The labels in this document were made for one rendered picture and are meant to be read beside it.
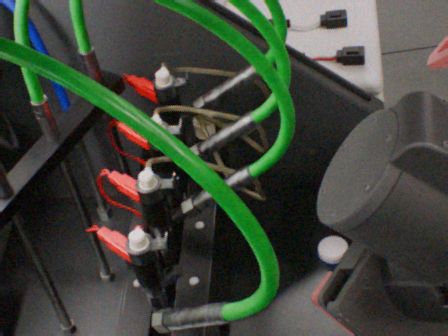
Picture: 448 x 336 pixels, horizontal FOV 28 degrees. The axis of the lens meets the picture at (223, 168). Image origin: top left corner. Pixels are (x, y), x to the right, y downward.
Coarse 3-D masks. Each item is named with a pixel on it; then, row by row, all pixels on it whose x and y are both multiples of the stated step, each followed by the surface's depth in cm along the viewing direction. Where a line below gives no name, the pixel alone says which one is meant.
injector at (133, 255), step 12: (132, 252) 88; (144, 252) 88; (156, 252) 90; (132, 264) 90; (144, 264) 89; (156, 264) 91; (144, 276) 91; (156, 276) 91; (168, 276) 92; (180, 276) 92; (144, 288) 93; (156, 288) 93; (156, 300) 95
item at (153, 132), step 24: (0, 48) 61; (24, 48) 61; (48, 72) 61; (72, 72) 61; (96, 96) 60; (120, 96) 61; (120, 120) 61; (144, 120) 61; (168, 144) 61; (192, 168) 61; (216, 192) 62; (240, 216) 63; (264, 240) 65; (264, 264) 66; (264, 288) 68; (240, 312) 73
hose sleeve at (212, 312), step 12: (168, 312) 80; (180, 312) 79; (192, 312) 77; (204, 312) 76; (216, 312) 75; (168, 324) 80; (180, 324) 79; (192, 324) 78; (204, 324) 77; (216, 324) 76
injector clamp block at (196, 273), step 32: (224, 160) 116; (192, 192) 109; (192, 224) 106; (224, 224) 113; (160, 256) 104; (192, 256) 103; (224, 256) 112; (128, 288) 101; (192, 288) 100; (224, 288) 110; (128, 320) 98
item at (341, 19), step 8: (320, 16) 127; (328, 16) 126; (336, 16) 126; (344, 16) 126; (272, 24) 127; (288, 24) 127; (320, 24) 127; (328, 24) 126; (336, 24) 126; (344, 24) 126
